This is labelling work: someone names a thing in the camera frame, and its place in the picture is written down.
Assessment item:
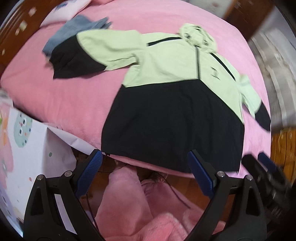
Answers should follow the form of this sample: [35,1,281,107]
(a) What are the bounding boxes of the pink bed blanket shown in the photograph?
[0,0,273,179]

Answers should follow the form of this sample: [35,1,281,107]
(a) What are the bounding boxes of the folded blue denim jeans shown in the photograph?
[42,15,112,57]

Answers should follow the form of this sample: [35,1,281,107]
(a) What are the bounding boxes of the dark wooden headboard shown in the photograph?
[1,0,62,73]

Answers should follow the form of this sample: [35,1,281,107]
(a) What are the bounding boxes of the white patterned bed sheet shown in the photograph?
[0,101,98,223]

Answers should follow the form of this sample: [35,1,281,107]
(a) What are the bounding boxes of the white patterned pillow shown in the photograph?
[40,0,91,27]

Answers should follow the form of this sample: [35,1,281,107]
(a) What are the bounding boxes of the light green black hooded jacket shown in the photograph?
[50,24,271,173]

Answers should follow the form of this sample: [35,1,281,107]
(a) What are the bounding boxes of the pink fluffy garment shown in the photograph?
[93,165,227,241]

